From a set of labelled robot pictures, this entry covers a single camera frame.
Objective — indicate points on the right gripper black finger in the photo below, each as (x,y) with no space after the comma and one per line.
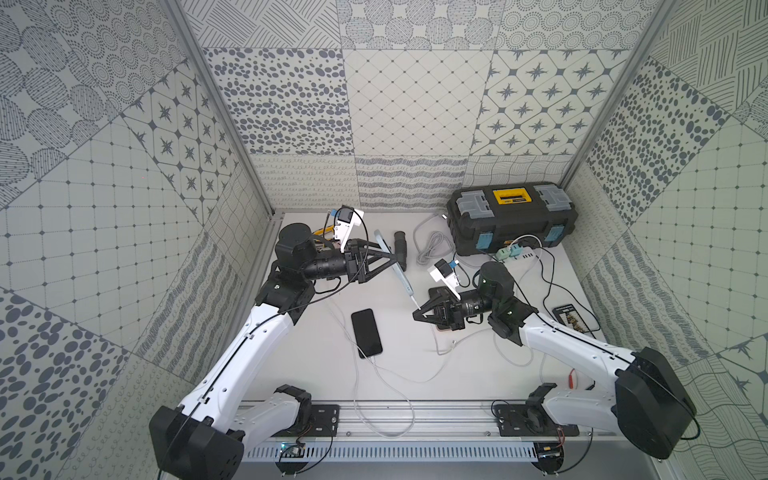
(438,297)
(435,316)

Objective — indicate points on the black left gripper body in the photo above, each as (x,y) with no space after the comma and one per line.
(358,261)

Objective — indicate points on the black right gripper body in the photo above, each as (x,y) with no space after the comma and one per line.
(455,315)

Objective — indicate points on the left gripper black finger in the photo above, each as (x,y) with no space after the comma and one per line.
(372,267)
(373,249)

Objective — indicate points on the pink case phone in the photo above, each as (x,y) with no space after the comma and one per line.
(451,326)

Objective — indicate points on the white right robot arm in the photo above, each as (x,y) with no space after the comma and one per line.
(637,393)

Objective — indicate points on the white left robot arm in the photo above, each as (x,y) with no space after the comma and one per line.
(207,435)

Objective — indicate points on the black phone on table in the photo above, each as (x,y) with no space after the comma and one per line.
(366,333)

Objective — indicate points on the light green USB charger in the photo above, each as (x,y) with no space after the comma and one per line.
(502,254)

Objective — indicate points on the teal USB charger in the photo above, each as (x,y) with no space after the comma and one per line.
(515,250)

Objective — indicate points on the black plastic toolbox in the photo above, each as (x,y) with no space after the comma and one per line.
(485,219)

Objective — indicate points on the white power strip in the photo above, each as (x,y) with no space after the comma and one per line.
(528,255)

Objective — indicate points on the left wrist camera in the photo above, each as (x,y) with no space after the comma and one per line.
(345,219)

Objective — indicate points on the black ribbed handle tube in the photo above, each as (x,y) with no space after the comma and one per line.
(401,249)

